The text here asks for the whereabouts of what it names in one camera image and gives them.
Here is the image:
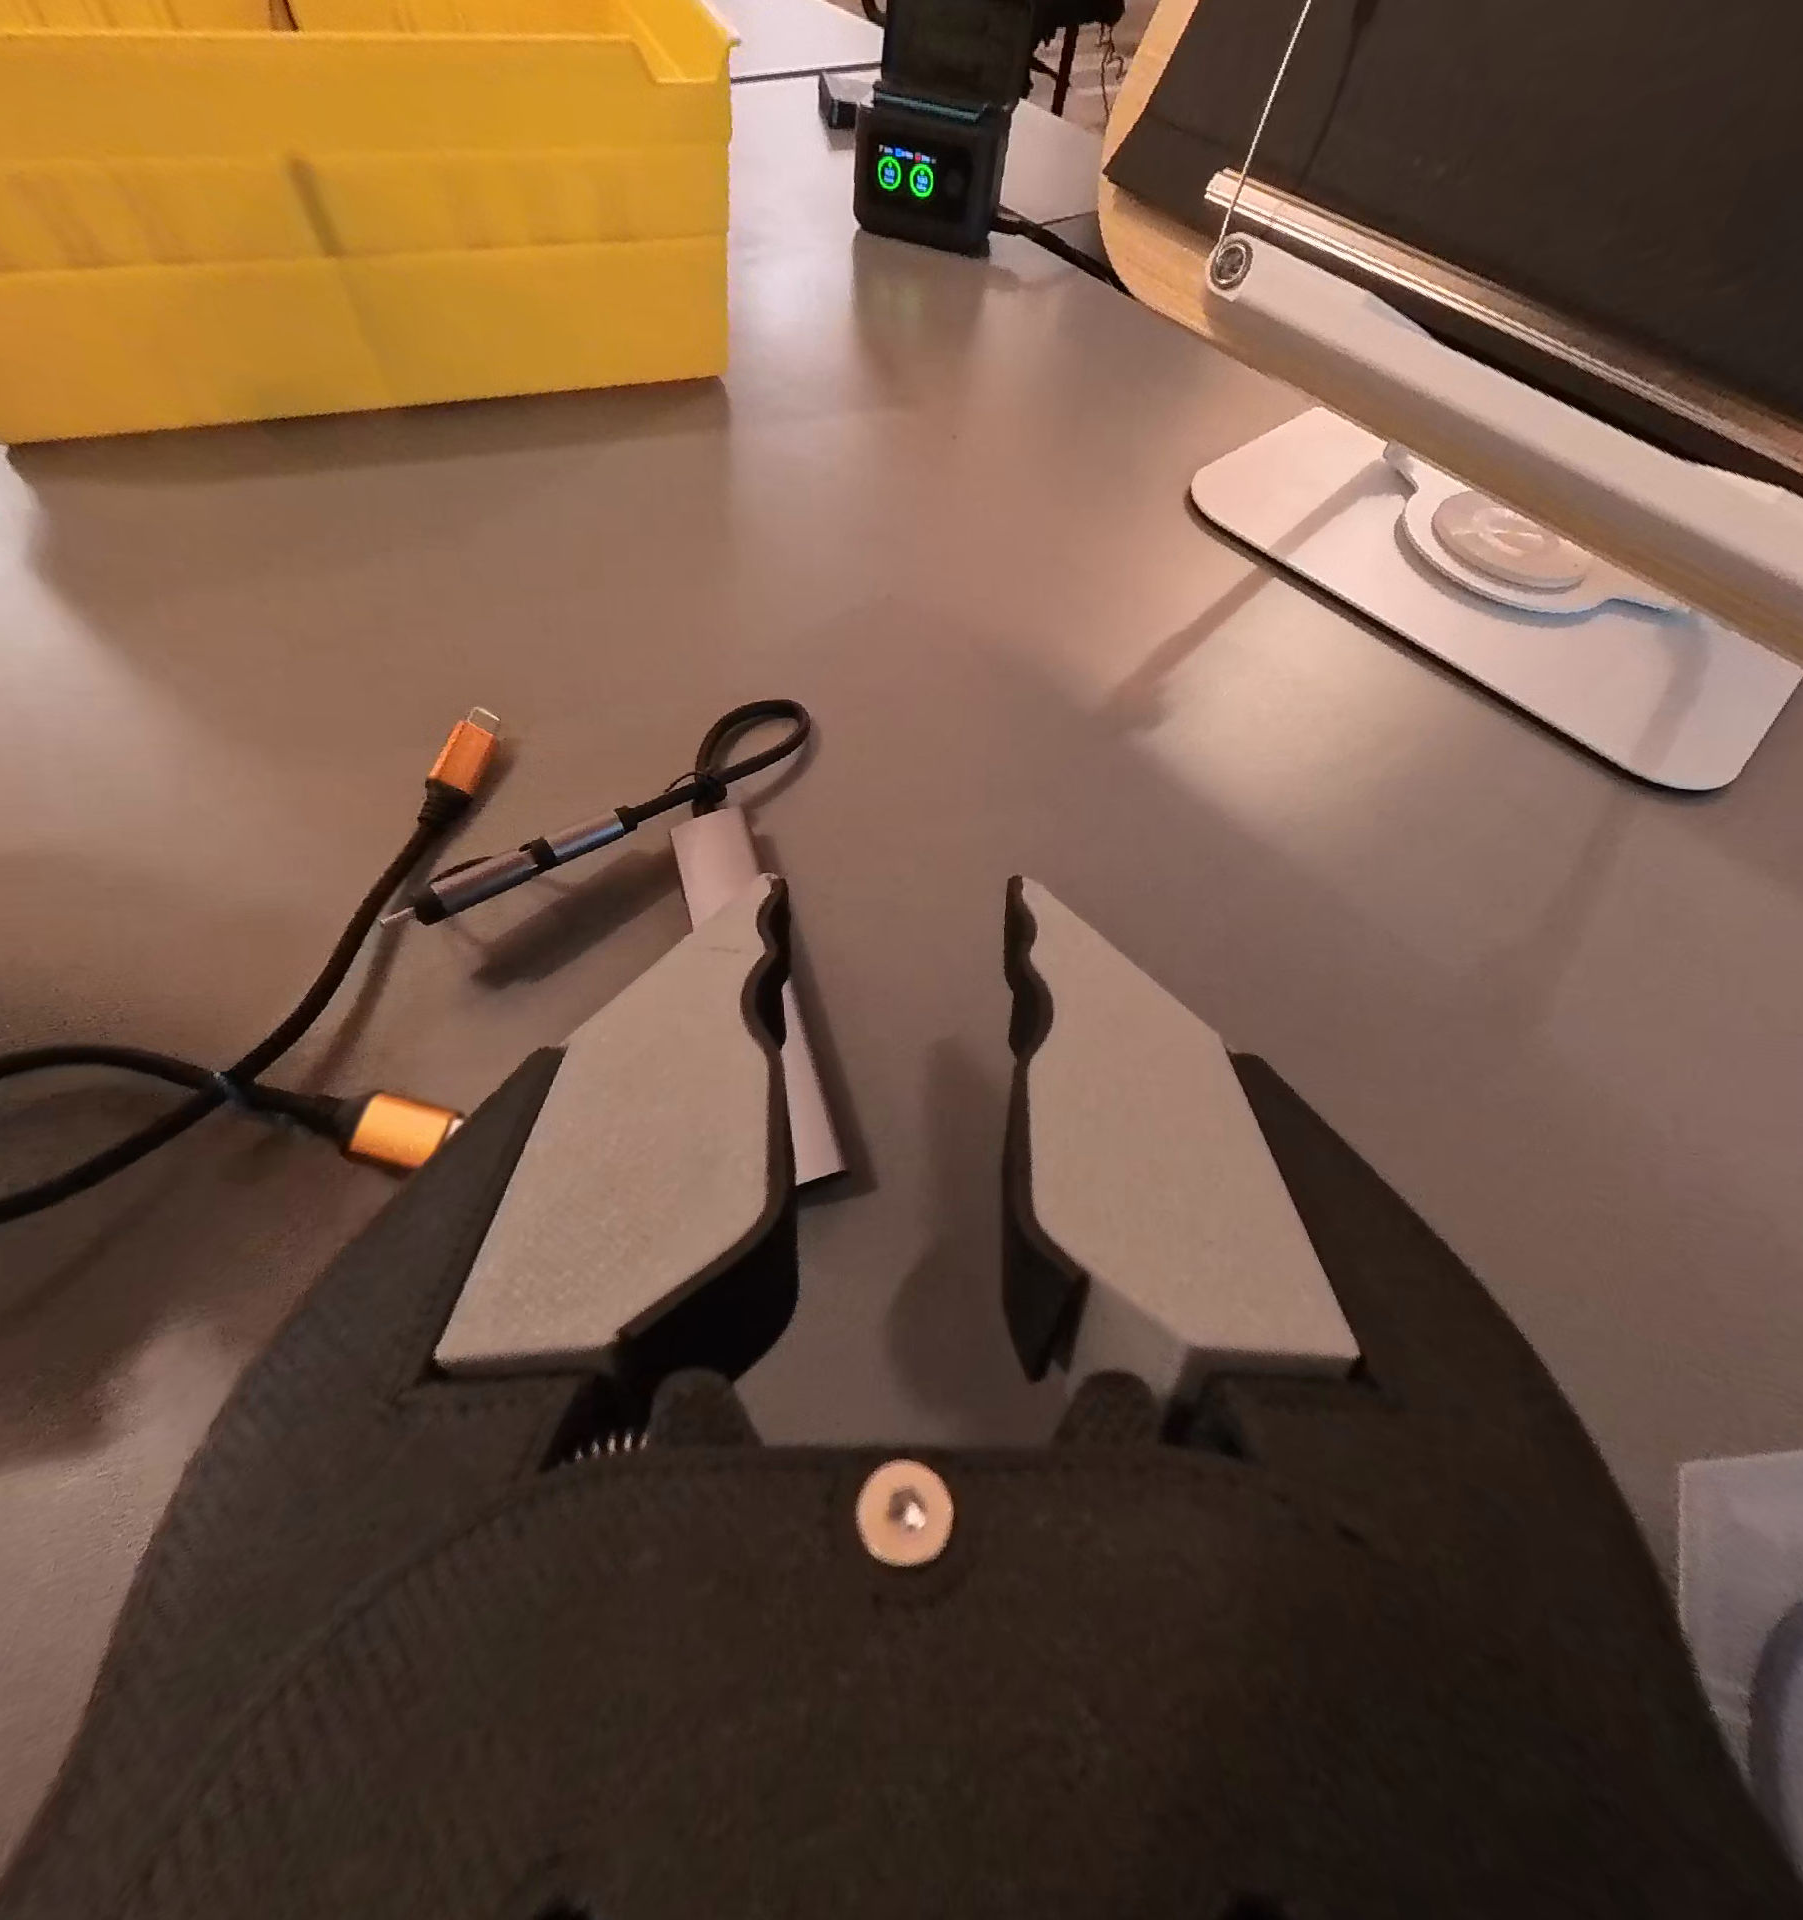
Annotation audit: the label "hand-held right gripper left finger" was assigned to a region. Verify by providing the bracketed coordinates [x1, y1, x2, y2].
[432, 876, 802, 1380]

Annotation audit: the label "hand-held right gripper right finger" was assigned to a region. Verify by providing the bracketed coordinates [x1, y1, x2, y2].
[999, 876, 1364, 1406]

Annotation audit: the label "black braided cable orange plugs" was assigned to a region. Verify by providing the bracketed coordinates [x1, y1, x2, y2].
[0, 705, 513, 1235]

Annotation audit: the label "grey usb hub with cable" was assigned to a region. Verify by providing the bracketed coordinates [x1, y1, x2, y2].
[381, 696, 864, 1195]

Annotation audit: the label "yellow plastic bin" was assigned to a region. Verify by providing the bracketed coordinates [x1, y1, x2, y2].
[0, 0, 734, 448]

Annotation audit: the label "black charger with screen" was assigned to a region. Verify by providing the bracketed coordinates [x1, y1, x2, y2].
[853, 0, 1015, 261]

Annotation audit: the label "dark panel with wooden edge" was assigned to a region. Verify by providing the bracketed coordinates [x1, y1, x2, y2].
[1097, 0, 1803, 520]

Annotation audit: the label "black power cable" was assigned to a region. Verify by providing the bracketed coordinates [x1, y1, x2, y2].
[991, 210, 1128, 292]

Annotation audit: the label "thin metal wire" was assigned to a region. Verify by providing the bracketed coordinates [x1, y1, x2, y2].
[1216, 0, 1315, 250]

